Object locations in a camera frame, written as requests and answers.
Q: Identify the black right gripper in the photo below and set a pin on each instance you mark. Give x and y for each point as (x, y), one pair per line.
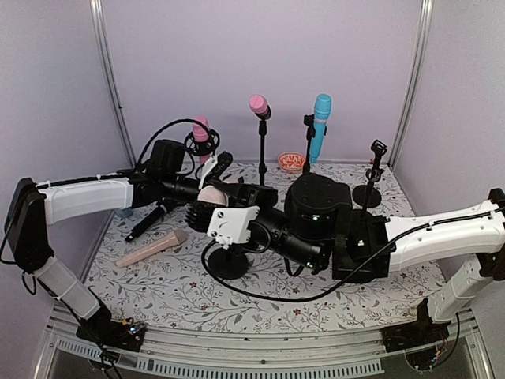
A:
(250, 195)

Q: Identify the beige microphone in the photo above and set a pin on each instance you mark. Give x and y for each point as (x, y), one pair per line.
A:
(212, 195)
(174, 238)

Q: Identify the black microphone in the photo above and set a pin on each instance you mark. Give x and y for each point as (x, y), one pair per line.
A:
(162, 208)

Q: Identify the black round stand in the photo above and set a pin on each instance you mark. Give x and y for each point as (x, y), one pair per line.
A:
(228, 264)
(367, 196)

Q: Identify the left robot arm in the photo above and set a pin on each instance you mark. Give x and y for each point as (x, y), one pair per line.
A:
(35, 206)

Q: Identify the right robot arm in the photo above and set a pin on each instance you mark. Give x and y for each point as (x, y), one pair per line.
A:
(319, 229)

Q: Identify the black straight stand back middle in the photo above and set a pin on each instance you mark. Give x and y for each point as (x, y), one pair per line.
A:
(263, 133)

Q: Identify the pink microphone on straight stand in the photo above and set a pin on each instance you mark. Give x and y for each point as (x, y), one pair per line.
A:
(260, 107)

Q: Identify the black stand of blue microphone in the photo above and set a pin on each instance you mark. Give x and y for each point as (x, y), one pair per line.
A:
(310, 134)

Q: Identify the blue microphone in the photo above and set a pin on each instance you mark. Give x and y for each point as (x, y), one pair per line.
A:
(321, 112)

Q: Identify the blue ceramic mug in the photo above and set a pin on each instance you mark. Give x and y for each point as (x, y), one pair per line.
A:
(124, 213)

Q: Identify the red patterned white bowl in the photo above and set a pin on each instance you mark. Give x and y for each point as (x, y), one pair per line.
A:
(291, 162)

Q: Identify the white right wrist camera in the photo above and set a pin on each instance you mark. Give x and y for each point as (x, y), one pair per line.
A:
(229, 226)

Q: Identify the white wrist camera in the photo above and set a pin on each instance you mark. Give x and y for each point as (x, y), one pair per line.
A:
(215, 167)
(229, 226)

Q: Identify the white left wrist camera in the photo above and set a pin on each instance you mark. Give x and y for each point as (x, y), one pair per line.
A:
(215, 167)

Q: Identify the black tripod shock mount stand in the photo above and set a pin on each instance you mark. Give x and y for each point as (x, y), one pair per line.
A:
(215, 140)

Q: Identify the pink microphone in shock mount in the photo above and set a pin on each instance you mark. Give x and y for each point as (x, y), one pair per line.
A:
(202, 141)

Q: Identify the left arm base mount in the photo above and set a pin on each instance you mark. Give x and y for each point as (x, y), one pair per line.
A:
(102, 330)

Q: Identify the aluminium left corner post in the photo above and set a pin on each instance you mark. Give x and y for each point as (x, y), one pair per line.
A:
(98, 21)

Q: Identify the aluminium corner post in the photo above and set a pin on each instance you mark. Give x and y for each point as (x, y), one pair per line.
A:
(423, 30)
(98, 21)

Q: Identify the aluminium front frame rail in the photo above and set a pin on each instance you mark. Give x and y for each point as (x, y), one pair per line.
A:
(175, 353)

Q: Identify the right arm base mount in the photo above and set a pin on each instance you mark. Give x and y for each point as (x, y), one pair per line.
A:
(418, 333)

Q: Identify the aluminium right corner post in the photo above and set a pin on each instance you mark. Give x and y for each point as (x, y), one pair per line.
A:
(423, 30)

